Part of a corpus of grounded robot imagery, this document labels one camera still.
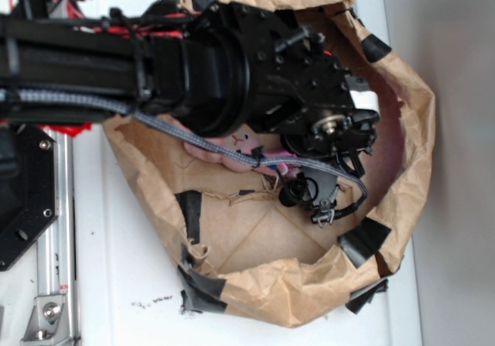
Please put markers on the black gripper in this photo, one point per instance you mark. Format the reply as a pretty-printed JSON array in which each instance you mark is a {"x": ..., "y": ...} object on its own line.
[{"x": 281, "y": 80}]

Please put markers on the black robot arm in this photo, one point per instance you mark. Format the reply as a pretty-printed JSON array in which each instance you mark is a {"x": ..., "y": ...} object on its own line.
[{"x": 72, "y": 72}]

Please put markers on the crumpled brown paper bag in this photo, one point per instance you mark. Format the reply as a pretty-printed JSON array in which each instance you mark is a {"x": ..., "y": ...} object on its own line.
[{"x": 238, "y": 250}]

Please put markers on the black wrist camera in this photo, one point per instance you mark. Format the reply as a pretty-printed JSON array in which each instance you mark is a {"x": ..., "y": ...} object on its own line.
[{"x": 314, "y": 190}]

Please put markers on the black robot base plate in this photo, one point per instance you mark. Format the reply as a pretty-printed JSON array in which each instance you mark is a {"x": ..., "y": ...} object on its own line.
[{"x": 28, "y": 189}]

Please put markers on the aluminium extrusion rail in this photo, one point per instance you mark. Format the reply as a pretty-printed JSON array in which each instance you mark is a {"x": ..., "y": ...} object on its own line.
[{"x": 56, "y": 246}]

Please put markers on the metal corner bracket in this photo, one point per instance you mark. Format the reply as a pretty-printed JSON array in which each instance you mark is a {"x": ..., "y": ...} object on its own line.
[{"x": 49, "y": 322}]

